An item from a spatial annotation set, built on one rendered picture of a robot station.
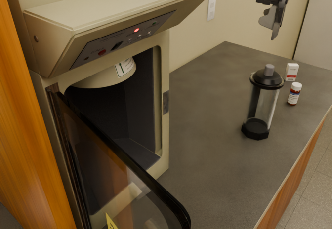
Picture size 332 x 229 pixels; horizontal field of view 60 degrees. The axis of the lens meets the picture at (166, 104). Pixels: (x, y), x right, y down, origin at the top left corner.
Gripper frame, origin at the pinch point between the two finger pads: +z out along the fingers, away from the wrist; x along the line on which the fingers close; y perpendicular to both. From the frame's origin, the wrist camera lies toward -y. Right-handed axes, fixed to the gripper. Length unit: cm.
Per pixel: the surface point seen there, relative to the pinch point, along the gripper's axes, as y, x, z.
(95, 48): 21, 57, -14
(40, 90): 31, 61, -6
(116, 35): 19, 54, -15
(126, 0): 19, 51, -19
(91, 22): 18, 61, -19
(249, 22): 26, -120, 37
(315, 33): -26, -246, 81
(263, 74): 1.2, 1.1, 13.9
